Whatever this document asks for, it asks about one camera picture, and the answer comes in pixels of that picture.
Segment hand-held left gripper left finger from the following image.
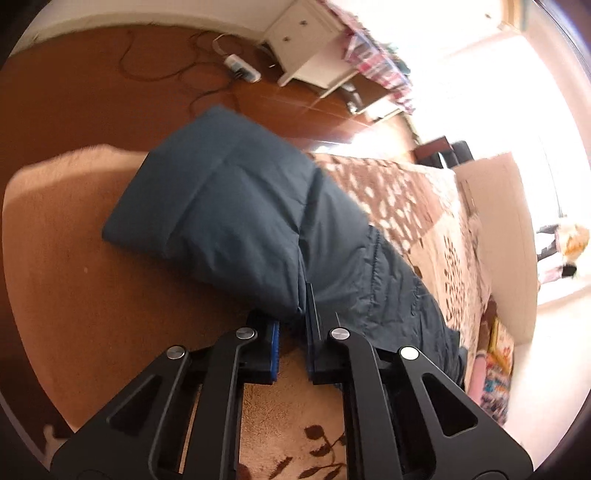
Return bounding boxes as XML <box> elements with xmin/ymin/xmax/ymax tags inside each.
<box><xmin>50</xmin><ymin>309</ymin><xmax>281</xmax><ymax>480</ymax></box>

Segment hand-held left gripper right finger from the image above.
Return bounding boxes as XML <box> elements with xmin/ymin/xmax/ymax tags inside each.
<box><xmin>302</xmin><ymin>281</ymin><xmax>534</xmax><ymax>480</ymax></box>

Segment dark teal puffer jacket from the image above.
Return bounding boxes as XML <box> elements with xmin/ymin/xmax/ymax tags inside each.
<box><xmin>102</xmin><ymin>105</ymin><xmax>468</xmax><ymax>389</ymax></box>

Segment brown leaf-print blanket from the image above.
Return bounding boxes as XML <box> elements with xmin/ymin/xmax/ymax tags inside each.
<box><xmin>2</xmin><ymin>144</ymin><xmax>494</xmax><ymax>480</ymax></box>

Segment colourful embroidered pillow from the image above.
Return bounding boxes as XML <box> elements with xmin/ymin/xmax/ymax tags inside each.
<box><xmin>480</xmin><ymin>316</ymin><xmax>516</xmax><ymax>426</ymax></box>

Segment dark chair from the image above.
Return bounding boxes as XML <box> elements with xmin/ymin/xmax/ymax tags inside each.
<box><xmin>413</xmin><ymin>136</ymin><xmax>474</xmax><ymax>169</ymax></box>

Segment plush toy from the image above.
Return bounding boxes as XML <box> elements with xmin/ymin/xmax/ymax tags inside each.
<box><xmin>536</xmin><ymin>222</ymin><xmax>591</xmax><ymax>283</ymax></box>

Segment white power strip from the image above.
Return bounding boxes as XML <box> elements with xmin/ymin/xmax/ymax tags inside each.
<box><xmin>223</xmin><ymin>54</ymin><xmax>262</xmax><ymax>84</ymax></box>

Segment red plaid cloth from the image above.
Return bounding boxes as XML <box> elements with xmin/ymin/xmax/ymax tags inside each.
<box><xmin>323</xmin><ymin>0</ymin><xmax>417</xmax><ymax>115</ymax></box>

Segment white nightstand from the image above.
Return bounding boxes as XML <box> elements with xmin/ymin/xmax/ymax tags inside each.
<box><xmin>259</xmin><ymin>0</ymin><xmax>360</xmax><ymax>89</ymax></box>

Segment black cable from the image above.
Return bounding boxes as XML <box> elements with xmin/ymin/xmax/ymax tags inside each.
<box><xmin>119</xmin><ymin>28</ymin><xmax>243</xmax><ymax>117</ymax></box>

